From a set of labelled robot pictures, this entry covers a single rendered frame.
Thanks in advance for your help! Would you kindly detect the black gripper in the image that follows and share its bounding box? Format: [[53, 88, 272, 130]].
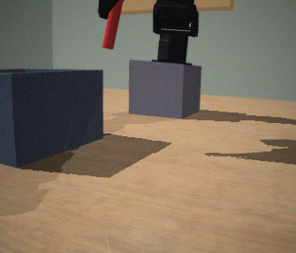
[[98, 0, 118, 19]]

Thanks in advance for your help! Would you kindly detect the red cylinder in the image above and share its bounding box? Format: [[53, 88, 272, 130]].
[[102, 0, 124, 50]]

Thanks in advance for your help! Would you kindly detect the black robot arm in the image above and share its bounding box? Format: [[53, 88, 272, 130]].
[[152, 0, 199, 65]]

